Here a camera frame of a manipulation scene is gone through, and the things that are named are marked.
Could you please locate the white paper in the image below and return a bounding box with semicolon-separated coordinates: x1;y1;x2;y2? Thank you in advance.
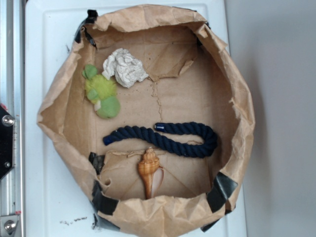
102;48;149;88

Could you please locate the navy blue rope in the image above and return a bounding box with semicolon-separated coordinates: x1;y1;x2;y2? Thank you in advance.
103;121;218;158

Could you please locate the orange conch seashell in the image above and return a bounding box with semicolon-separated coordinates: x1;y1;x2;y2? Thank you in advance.
138;147;164;199

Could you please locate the brown paper bag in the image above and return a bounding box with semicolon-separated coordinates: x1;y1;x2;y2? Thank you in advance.
38;4;255;237

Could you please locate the black mounting bracket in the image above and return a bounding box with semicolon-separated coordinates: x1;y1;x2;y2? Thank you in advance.
0;103;15;181

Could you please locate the metal corner bracket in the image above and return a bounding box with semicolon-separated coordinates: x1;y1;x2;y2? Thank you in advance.
0;215;19;237

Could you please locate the green plush toy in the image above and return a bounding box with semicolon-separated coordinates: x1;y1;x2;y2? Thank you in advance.
82;64;120;119

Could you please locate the aluminium frame rail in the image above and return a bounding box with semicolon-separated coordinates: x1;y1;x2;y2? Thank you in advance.
0;0;26;237

